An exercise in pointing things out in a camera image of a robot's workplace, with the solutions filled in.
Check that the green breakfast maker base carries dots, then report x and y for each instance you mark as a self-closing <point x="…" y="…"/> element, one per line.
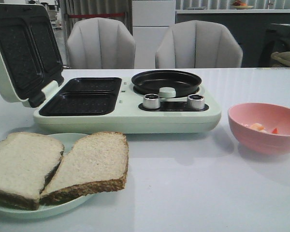
<point x="93" y="104"/>

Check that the white cabinet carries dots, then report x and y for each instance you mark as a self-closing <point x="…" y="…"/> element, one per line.
<point x="150" y="20"/>

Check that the black round frying pan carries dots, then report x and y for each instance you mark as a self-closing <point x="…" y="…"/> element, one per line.
<point x="184" y="83"/>

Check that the fruit plate on counter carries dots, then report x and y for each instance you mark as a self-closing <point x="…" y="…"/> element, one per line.
<point x="240" y="5"/>

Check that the bread slice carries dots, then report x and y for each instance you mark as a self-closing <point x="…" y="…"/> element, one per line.
<point x="96" y="163"/>
<point x="28" y="161"/>

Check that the beige cushion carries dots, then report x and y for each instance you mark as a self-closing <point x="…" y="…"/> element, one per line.
<point x="281" y="59"/>

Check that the green plastic plate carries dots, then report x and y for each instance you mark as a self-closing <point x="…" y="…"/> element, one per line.
<point x="45" y="211"/>

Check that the silver control knob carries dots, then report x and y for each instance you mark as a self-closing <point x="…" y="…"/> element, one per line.
<point x="151" y="101"/>
<point x="195" y="102"/>

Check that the cooked shrimp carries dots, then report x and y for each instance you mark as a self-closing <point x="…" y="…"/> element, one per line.
<point x="259" y="127"/>

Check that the left grey upholstered chair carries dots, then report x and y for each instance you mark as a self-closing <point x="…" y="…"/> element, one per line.
<point x="101" y="43"/>

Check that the pink plastic bowl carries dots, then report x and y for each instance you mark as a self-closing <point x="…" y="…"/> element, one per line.
<point x="271" y="116"/>

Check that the green breakfast maker lid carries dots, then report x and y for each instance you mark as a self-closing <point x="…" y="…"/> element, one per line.
<point x="30" y="61"/>

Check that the grey upholstered chair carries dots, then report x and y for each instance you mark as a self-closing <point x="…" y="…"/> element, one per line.
<point x="101" y="43"/>
<point x="198" y="44"/>

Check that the grey counter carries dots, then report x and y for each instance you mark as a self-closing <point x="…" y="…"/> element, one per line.
<point x="247" y="26"/>

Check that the red barrier belt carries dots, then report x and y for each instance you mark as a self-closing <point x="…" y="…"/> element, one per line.
<point x="78" y="16"/>

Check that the right silver control knob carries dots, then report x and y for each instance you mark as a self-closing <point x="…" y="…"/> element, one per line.
<point x="195" y="102"/>

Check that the right grey upholstered chair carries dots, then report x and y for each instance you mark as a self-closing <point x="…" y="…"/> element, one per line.
<point x="198" y="44"/>

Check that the left silver control knob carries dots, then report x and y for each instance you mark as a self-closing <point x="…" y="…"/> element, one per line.
<point x="151" y="101"/>

